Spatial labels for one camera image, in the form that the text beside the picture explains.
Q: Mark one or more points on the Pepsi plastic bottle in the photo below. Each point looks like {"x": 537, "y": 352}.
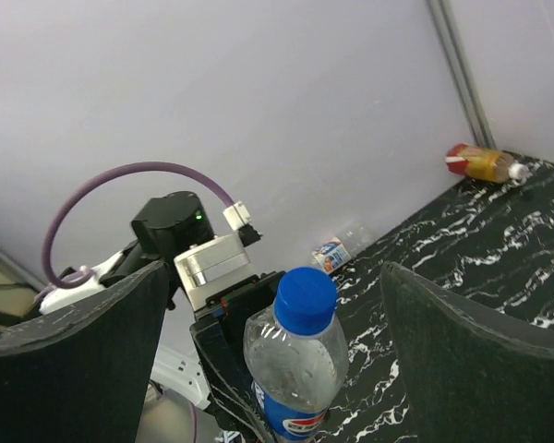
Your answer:
{"x": 295, "y": 378}

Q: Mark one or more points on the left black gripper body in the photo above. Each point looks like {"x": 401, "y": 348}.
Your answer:
{"x": 223, "y": 289}

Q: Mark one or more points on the clear water bottle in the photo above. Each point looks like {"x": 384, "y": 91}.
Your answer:
{"x": 341, "y": 248}

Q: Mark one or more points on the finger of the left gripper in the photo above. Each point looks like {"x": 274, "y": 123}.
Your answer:
{"x": 234, "y": 404}

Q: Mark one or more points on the blue bottle cap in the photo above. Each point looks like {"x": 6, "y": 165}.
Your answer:
{"x": 305, "y": 301}

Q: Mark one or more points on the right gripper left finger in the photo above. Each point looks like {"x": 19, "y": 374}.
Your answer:
{"x": 80, "y": 373}

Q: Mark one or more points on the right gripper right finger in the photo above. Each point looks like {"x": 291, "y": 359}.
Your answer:
{"x": 470, "y": 373}

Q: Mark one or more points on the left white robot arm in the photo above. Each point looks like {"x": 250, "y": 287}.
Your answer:
{"x": 164, "y": 228}

